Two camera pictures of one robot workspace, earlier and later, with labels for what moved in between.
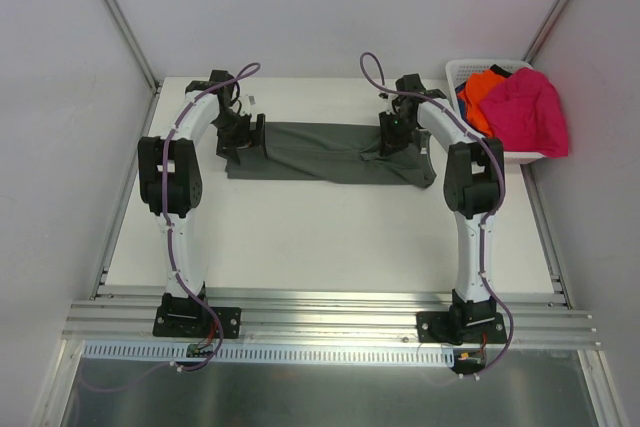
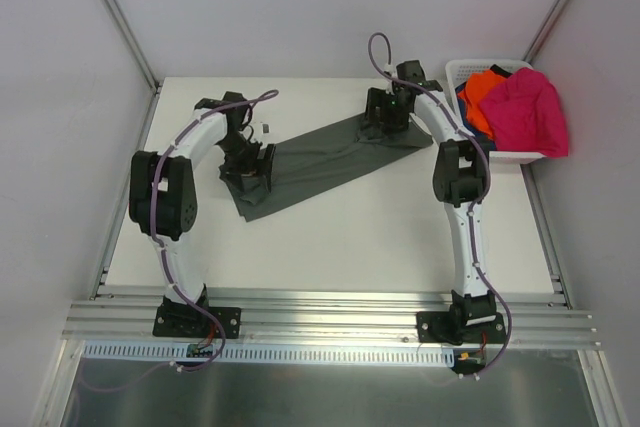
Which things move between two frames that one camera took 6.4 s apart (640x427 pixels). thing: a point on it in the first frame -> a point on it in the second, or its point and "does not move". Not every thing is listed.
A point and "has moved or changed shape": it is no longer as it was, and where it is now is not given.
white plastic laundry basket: (457, 70) does not move
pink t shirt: (525, 114) does not move
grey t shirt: (334, 152) has moved or changed shape
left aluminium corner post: (120, 16) does not move
